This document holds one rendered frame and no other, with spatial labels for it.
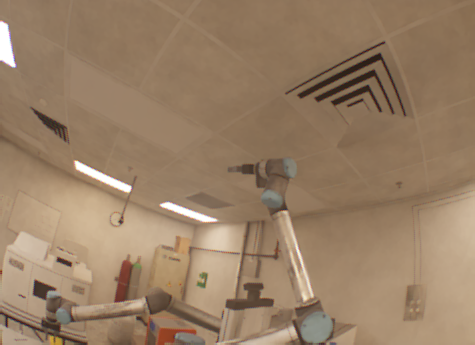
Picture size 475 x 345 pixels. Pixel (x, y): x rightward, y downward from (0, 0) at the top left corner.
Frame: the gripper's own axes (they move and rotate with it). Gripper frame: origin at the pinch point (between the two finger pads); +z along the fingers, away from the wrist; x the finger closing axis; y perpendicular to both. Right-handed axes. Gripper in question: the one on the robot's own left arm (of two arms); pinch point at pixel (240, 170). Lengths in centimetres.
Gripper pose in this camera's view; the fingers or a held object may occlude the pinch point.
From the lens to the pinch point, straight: 113.3
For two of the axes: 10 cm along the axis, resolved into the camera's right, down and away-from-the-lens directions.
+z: -6.5, 0.4, 7.6
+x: -7.6, -0.7, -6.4
